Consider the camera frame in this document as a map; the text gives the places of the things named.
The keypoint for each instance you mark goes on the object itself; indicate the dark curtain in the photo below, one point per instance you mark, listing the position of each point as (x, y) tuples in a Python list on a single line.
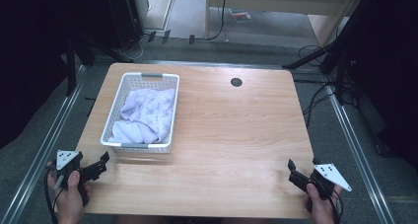
[(29, 53), (387, 69)]

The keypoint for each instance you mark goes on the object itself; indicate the white plastic basket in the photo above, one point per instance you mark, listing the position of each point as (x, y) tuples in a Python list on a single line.
[(111, 125)]

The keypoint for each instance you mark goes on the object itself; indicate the white patterned cloth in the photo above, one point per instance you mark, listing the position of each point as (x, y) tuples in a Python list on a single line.
[(148, 115)]

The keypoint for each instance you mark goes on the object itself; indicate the metal floor rail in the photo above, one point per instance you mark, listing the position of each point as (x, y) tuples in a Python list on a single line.
[(355, 145), (213, 63), (42, 151)]

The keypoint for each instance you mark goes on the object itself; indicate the black cabinet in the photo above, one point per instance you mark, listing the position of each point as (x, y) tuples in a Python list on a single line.
[(126, 16)]

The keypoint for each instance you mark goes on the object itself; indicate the person's left hand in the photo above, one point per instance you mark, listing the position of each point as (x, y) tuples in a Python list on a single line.
[(69, 201)]

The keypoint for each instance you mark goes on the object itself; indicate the black metal stand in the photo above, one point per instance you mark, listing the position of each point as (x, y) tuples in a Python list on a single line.
[(70, 69)]

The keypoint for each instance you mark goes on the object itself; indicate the black table grommet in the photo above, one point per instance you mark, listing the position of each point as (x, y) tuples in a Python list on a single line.
[(236, 82)]

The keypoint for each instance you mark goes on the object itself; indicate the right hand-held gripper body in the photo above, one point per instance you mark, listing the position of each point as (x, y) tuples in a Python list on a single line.
[(328, 176)]

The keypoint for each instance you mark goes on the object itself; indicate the person's right hand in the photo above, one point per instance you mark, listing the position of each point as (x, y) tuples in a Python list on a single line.
[(320, 207)]

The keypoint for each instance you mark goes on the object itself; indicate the black tripod stand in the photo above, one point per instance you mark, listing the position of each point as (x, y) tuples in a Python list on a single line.
[(305, 58)]

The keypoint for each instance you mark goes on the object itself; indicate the magazine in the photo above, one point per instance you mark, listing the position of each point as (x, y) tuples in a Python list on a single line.
[(241, 15)]

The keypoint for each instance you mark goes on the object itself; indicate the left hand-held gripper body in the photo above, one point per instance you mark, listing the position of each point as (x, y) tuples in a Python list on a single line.
[(67, 163)]

